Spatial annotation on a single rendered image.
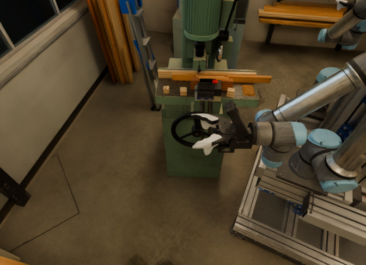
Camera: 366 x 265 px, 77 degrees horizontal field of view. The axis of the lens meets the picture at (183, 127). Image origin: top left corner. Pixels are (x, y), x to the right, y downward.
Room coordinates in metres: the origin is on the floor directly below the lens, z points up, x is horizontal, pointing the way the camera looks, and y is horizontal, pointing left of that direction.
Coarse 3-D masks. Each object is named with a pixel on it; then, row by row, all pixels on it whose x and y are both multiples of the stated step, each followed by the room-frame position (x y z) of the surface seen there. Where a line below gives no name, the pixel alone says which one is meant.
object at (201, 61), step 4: (204, 52) 1.20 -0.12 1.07; (196, 56) 1.16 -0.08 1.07; (204, 56) 1.16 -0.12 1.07; (196, 60) 1.13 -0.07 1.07; (200, 60) 1.13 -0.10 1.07; (204, 60) 1.13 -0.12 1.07; (196, 64) 1.13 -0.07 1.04; (200, 64) 1.12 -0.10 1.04; (204, 64) 1.12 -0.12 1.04; (196, 68) 1.12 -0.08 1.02; (200, 68) 1.12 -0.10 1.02; (204, 68) 1.12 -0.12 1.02
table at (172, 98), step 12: (168, 84) 1.13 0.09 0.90; (180, 84) 1.13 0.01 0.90; (240, 84) 1.13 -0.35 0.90; (252, 84) 1.13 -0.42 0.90; (156, 96) 1.02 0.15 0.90; (168, 96) 1.02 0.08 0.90; (180, 96) 1.02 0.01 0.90; (192, 96) 1.02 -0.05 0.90; (240, 96) 1.02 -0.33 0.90; (252, 96) 1.02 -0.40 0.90; (192, 108) 0.95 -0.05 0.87
